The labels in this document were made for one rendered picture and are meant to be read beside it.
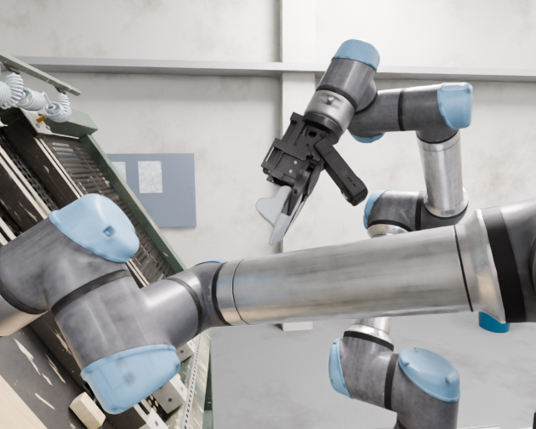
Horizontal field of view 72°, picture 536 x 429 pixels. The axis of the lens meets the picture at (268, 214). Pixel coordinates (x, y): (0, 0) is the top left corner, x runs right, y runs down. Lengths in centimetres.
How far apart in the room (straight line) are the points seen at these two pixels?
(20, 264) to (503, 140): 457
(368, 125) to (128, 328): 53
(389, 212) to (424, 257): 67
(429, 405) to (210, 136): 316
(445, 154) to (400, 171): 332
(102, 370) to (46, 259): 11
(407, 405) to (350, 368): 13
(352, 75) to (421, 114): 14
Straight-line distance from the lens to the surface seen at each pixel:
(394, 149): 405
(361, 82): 64
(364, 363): 87
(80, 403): 101
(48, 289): 38
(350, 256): 35
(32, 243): 39
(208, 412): 256
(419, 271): 33
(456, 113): 68
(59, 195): 153
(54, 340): 105
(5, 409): 89
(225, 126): 366
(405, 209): 100
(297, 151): 57
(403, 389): 85
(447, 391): 85
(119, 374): 35
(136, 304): 37
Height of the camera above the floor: 167
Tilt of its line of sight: 8 degrees down
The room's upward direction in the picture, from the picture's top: straight up
